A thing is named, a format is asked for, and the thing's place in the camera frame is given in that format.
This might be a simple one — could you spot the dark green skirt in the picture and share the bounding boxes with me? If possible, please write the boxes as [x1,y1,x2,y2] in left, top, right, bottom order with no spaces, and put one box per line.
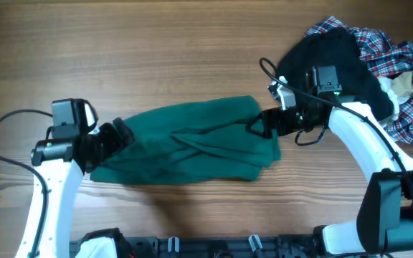
[90,96,281,184]

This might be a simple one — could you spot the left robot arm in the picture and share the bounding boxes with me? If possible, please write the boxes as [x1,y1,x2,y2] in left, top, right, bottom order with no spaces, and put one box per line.
[16,99,135,257]

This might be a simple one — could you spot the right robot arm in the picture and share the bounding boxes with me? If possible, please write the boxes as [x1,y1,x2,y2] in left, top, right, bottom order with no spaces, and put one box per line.
[256,66,413,257]

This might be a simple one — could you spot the black garment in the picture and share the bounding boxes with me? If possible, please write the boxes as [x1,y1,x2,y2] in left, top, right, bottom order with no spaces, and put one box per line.
[275,28,394,120]

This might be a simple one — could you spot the white garment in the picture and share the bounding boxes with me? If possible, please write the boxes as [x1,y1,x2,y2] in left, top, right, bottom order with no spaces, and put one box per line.
[377,76,406,128]

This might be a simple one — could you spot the red plaid shirt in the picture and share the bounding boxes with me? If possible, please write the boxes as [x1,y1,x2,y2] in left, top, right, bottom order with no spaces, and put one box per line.
[306,16,413,145]

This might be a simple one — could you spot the beige garment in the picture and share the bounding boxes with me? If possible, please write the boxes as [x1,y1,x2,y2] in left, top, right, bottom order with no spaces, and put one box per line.
[391,71,413,102]

